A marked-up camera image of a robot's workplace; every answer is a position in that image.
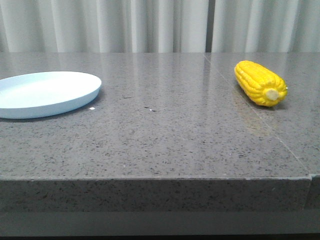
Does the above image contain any light blue round plate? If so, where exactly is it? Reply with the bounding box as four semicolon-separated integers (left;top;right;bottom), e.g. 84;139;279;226
0;71;102;119

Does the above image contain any white pleated curtain left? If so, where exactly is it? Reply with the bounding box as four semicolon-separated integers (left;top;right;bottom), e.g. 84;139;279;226
0;0;210;53

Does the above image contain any yellow corn cob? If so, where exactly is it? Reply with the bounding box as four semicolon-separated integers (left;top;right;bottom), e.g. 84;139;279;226
234;60;288;107

